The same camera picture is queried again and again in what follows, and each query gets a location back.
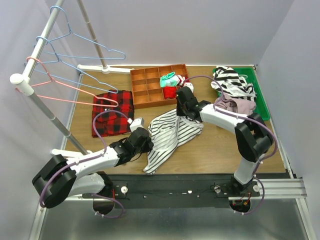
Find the thin striped tank top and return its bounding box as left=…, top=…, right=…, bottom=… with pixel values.
left=143, top=109, right=204, bottom=175

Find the blue wire hanger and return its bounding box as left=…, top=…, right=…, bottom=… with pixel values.
left=49, top=5, right=126, bottom=61
left=23, top=36, right=119, bottom=94

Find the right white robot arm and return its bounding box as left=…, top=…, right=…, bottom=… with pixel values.
left=176, top=87, right=277, bottom=196

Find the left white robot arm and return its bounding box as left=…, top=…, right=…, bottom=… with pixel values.
left=32, top=127, right=154, bottom=209

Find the red cloth left compartment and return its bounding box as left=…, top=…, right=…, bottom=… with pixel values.
left=162, top=86, right=177, bottom=100

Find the red white striped sock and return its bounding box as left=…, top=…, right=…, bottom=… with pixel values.
left=176, top=75, right=190, bottom=87

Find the mint white sock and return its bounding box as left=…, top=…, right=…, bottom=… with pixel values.
left=159, top=72, right=180, bottom=88

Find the red black plaid shirt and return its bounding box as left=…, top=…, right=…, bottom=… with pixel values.
left=91, top=90, right=135, bottom=138

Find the brown compartment tray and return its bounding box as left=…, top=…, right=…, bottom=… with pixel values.
left=130, top=64, right=188, bottom=109

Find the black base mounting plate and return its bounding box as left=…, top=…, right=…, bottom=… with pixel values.
left=94, top=172, right=260, bottom=212

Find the bold striped garment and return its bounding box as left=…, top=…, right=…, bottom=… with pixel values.
left=210, top=65, right=257, bottom=102

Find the mauve garment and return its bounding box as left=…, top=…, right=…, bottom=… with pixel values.
left=214, top=94, right=256, bottom=115

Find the green plastic bin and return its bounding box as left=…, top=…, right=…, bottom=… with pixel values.
left=217, top=66, right=270, bottom=121

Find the white metal clothes rack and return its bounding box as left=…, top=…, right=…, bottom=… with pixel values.
left=10, top=0, right=131, bottom=155

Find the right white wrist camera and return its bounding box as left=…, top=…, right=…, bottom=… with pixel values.
left=183, top=82, right=194, bottom=93

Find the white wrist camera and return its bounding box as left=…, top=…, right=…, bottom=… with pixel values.
left=183, top=82, right=194, bottom=93
left=129, top=117, right=145, bottom=133

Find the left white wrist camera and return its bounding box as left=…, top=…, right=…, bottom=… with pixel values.
left=129, top=117, right=145, bottom=133

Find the pink wire hanger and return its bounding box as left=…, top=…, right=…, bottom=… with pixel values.
left=10, top=56, right=119, bottom=108

